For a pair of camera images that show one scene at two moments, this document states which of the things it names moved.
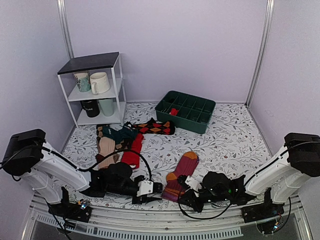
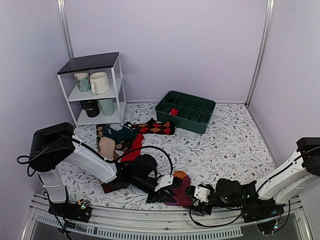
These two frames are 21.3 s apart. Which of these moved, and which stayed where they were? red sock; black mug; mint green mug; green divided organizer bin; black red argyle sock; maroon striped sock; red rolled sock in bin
Moved: maroon striped sock
Stayed: black red argyle sock; red rolled sock in bin; black mug; green divided organizer bin; red sock; mint green mug
